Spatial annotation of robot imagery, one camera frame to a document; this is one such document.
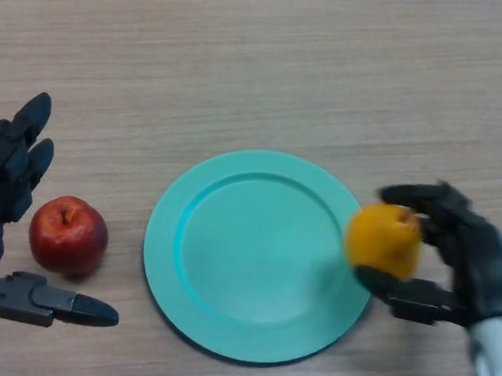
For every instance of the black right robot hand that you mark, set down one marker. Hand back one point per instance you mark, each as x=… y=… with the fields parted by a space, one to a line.
x=479 y=263

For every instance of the yellow pear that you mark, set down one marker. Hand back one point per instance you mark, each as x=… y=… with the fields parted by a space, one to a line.
x=381 y=242

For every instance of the green round plate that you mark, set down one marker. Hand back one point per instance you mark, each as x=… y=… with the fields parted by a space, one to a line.
x=248 y=263

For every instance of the red apple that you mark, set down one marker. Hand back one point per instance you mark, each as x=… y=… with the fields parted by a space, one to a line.
x=68 y=237

